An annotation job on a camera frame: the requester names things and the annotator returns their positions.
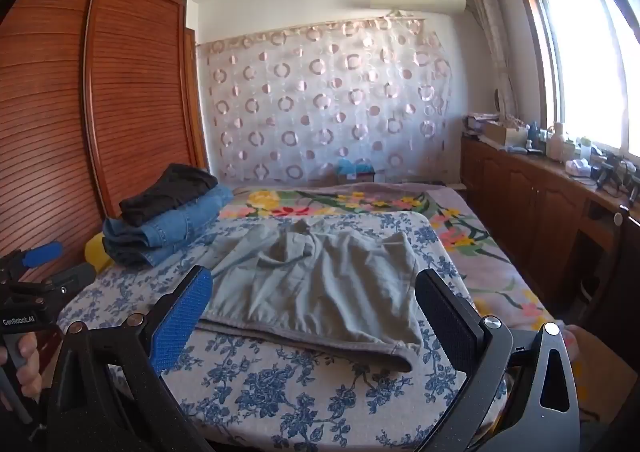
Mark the blue plastic bag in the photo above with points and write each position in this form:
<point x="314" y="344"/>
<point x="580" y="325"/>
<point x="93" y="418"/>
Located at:
<point x="354" y="165"/>

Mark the window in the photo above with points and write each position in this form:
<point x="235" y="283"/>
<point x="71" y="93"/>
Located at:
<point x="585" y="57"/>

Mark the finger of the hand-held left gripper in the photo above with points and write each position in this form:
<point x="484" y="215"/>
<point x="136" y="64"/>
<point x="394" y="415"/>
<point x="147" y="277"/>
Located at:
<point x="75" y="278"/>
<point x="42" y="254"/>

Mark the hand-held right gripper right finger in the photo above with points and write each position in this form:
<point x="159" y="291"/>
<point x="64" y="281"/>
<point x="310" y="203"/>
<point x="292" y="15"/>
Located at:
<point x="450" y="322"/>

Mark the wooden low cabinet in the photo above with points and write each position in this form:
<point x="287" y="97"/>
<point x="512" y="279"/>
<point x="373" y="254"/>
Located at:
<point x="530" y="212"/>

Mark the dark blue bottle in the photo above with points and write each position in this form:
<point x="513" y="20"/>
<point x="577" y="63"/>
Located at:
<point x="533" y="133"/>

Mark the stack of papers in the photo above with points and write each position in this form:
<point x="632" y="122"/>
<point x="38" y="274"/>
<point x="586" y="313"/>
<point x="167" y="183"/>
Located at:
<point x="480" y="123"/>

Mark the wooden slatted wardrobe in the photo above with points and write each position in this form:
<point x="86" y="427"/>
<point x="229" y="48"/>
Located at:
<point x="55" y="122"/>

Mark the person's left hand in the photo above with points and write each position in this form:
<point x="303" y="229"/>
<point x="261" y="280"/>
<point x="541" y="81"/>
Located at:
<point x="30" y="367"/>

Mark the yellow plush toy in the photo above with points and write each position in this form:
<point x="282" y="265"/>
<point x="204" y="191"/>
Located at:
<point x="96" y="252"/>

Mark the sheer curtain with circles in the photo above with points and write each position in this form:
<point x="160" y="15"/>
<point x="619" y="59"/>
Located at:
<point x="320" y="102"/>

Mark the grey-green pants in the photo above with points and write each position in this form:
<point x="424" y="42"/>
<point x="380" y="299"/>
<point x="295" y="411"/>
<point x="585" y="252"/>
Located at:
<point x="320" y="277"/>

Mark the white window curtain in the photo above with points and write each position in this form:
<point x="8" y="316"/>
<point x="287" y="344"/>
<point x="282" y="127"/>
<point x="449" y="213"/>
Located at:
<point x="492" y="37"/>

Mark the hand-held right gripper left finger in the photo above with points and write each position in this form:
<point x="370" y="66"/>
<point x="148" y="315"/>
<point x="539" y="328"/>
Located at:
<point x="182" y="322"/>

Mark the folded blue jeans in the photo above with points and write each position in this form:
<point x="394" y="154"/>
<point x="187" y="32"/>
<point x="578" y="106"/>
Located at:
<point x="190" y="219"/>

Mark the folded black pants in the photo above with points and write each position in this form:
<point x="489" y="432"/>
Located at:
<point x="165" y="189"/>

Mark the blue floral cloth cover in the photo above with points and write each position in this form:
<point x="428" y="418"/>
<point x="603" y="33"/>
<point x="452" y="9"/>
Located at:
<point x="280" y="397"/>

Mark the colourful floral blanket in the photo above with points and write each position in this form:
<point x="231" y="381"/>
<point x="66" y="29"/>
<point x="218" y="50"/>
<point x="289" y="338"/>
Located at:
<point x="380" y="199"/>

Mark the white plastic bottle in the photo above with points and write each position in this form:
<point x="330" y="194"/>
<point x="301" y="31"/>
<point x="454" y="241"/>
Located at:
<point x="556" y="142"/>

